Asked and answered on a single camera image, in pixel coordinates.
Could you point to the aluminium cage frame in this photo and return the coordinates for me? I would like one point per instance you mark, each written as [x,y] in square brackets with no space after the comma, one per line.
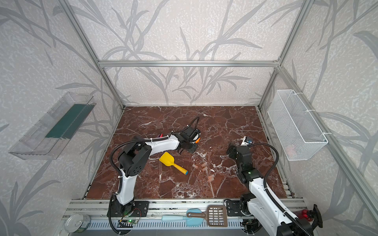
[355,178]

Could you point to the clear plastic wall tray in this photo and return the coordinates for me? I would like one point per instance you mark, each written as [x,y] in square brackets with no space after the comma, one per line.
[50,135]

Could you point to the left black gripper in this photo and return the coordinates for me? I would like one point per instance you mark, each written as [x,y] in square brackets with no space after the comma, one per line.
[192,141]

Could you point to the white wire mesh basket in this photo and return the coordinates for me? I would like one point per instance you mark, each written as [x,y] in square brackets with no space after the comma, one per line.
[298,132]

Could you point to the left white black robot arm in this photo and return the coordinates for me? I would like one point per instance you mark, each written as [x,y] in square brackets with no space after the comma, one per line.
[130,158]

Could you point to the light blue silicone spatula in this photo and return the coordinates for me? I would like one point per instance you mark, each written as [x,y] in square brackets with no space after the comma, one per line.
[190,221]

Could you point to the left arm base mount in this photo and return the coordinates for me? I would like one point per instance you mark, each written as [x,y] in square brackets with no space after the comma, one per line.
[133,209]

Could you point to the aluminium front rail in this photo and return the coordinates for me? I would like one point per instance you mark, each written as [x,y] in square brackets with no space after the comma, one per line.
[97,210]

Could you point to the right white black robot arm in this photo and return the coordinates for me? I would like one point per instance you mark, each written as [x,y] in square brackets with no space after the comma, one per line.
[262,203]

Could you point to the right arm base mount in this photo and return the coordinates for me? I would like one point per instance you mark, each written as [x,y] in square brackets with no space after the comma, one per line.
[236,208]

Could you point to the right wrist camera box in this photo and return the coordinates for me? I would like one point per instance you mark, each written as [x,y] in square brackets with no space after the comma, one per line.
[247,141]

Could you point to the small circuit board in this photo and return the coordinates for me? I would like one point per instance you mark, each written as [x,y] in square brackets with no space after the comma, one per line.
[127,223]

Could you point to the yellow toy shovel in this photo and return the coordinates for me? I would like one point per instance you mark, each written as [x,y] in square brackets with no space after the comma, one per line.
[168,160]

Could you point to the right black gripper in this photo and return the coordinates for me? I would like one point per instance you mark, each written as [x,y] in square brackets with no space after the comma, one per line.
[233,150]

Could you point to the brown slotted spatula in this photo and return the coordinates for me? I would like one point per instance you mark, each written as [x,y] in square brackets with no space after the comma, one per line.
[215,215]

